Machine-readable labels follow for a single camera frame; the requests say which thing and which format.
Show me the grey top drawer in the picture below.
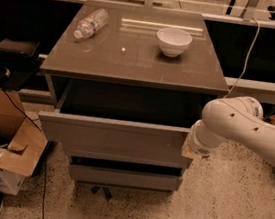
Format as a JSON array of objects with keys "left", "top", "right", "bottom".
[{"left": 39, "top": 79, "right": 197, "bottom": 169}]

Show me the grey drawer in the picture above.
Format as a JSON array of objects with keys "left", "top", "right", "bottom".
[
  {"left": 39, "top": 79, "right": 197, "bottom": 169},
  {"left": 68, "top": 157, "right": 183, "bottom": 192}
]

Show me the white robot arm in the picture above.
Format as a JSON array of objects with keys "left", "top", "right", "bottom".
[{"left": 185, "top": 96, "right": 275, "bottom": 167}]

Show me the grey lower drawer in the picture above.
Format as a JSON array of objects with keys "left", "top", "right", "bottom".
[{"left": 68, "top": 157, "right": 183, "bottom": 192}]

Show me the grey drawer cabinet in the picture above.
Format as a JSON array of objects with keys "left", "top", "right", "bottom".
[{"left": 24, "top": 0, "right": 240, "bottom": 206}]

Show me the white ceramic bowl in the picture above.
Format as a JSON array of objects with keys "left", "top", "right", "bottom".
[{"left": 156, "top": 27, "right": 192, "bottom": 58}]

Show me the clear plastic water bottle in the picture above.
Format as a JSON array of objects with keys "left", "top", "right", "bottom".
[{"left": 74, "top": 9, "right": 109, "bottom": 39}]

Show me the open cardboard box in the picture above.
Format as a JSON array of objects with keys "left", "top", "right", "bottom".
[{"left": 0, "top": 90, "right": 48, "bottom": 195}]

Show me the black tray stand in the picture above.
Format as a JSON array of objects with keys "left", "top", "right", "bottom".
[{"left": 0, "top": 36, "right": 41, "bottom": 91}]

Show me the white cable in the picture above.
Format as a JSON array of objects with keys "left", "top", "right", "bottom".
[{"left": 223, "top": 14, "right": 262, "bottom": 102}]

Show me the black cable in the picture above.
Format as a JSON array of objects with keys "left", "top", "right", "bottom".
[{"left": 0, "top": 88, "right": 63, "bottom": 219}]

